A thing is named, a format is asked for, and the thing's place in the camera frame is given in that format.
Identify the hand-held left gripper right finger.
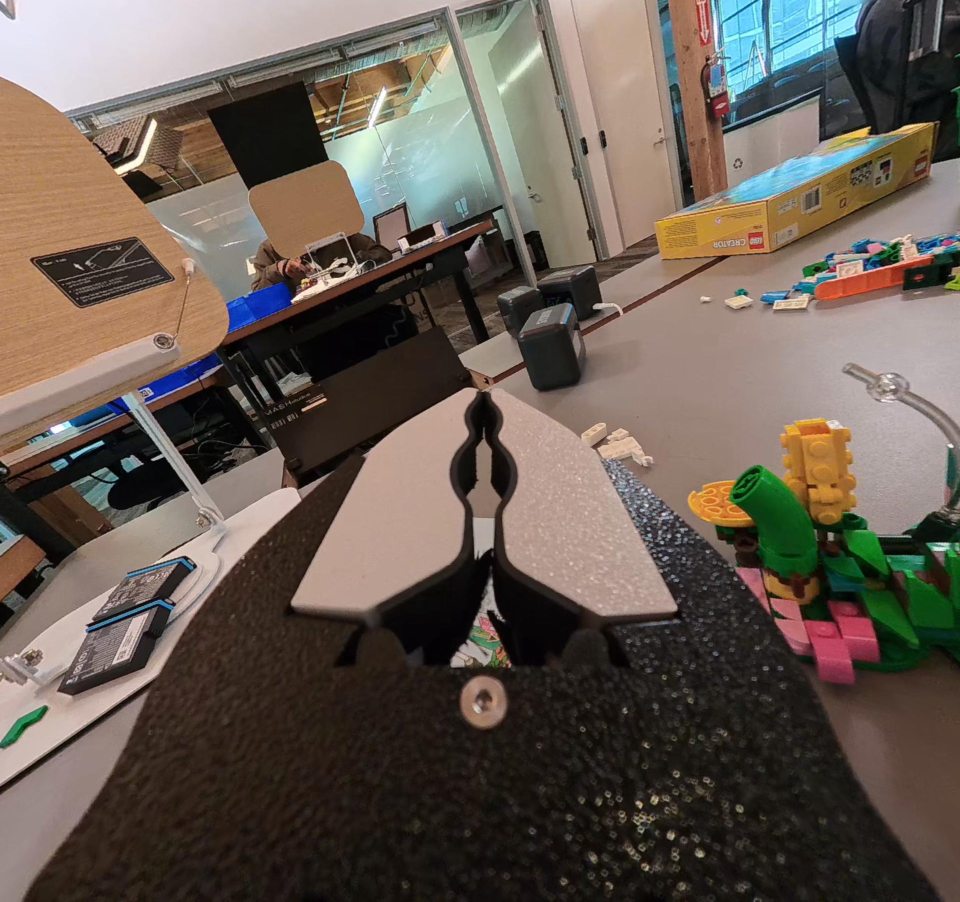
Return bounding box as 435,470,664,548
480,388,679,667

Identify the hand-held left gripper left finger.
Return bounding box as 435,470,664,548
290,388,494,667

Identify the heap of white lego pieces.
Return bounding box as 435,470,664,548
580,421,656,467

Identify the pile of colourful lego pieces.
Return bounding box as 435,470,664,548
761,231,960,304

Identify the lego instruction booklet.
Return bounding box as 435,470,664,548
451,612,516,668

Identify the green lego flower model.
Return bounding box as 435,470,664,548
687,419,960,686

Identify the clear lego rod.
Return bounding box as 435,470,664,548
841,361,960,518

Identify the yellow lego box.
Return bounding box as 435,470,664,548
654,121,939,260

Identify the orange lego plate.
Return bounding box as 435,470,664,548
813,255,936,302

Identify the green angled lego piece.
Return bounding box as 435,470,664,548
0,704,51,751

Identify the black desk cabinet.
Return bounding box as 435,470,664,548
258,325,476,484

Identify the dark grey power station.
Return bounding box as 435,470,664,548
496,285,546,338
516,301,588,392
537,264,604,323

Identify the black office chair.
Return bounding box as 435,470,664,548
104,459,198,514

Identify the brown office desk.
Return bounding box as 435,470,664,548
220,217,501,394

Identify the blue storage bin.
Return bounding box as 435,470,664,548
224,280,293,334
104,358,223,416

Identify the white desktop device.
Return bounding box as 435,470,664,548
303,230,377,293

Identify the white cardboard box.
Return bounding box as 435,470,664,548
395,220,448,255

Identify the dark framed panel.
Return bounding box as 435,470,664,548
372,202,413,248

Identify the glass door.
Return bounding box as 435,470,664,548
455,0,602,274

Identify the wooden pillar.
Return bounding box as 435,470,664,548
663,0,729,203

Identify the white recycling bin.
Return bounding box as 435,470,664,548
723,91,823,195

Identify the white door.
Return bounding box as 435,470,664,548
567,0,684,259

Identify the wooden and white desk stand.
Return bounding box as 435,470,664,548
0,77,303,789

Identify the red fire extinguisher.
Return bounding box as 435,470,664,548
700,50,733,122

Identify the large window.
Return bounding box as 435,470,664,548
708,0,876,87

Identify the black camera battery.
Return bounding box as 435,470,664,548
87,555,198,626
57,598,176,696

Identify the black wall panel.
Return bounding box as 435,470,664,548
207,80,330,191

